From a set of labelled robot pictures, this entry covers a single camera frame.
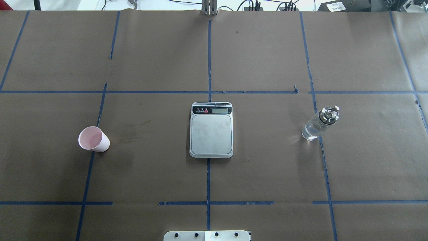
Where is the glass sauce dispenser bottle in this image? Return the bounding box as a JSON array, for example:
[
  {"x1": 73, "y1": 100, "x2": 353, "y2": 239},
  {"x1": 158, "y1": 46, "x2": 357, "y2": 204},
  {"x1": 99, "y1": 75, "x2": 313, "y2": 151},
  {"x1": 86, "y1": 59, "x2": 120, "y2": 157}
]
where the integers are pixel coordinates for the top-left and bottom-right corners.
[{"x1": 301, "y1": 105, "x2": 340, "y2": 141}]

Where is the pink paper cup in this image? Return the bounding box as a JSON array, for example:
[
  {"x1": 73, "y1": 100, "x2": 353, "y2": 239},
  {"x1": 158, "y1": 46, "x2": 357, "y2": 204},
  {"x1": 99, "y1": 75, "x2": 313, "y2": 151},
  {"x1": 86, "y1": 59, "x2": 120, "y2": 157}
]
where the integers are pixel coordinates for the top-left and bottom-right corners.
[{"x1": 78, "y1": 126, "x2": 110, "y2": 153}]

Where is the white digital kitchen scale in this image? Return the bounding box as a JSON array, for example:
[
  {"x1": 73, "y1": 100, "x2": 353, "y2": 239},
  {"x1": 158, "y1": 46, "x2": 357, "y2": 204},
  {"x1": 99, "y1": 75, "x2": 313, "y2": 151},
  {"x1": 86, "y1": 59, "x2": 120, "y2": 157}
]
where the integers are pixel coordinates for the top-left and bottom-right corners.
[{"x1": 189, "y1": 102, "x2": 234, "y2": 158}]

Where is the aluminium frame post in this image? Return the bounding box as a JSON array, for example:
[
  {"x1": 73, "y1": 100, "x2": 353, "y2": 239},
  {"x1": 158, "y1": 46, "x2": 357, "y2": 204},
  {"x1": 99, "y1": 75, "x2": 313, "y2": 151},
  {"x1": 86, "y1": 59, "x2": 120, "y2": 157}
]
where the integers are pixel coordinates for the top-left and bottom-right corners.
[{"x1": 201, "y1": 0, "x2": 218, "y2": 16}]

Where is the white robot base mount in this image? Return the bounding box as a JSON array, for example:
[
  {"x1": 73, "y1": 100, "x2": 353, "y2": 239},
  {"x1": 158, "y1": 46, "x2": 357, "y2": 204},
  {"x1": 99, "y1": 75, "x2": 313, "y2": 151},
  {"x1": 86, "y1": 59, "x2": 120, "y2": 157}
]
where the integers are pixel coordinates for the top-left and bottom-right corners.
[{"x1": 163, "y1": 230, "x2": 252, "y2": 241}]

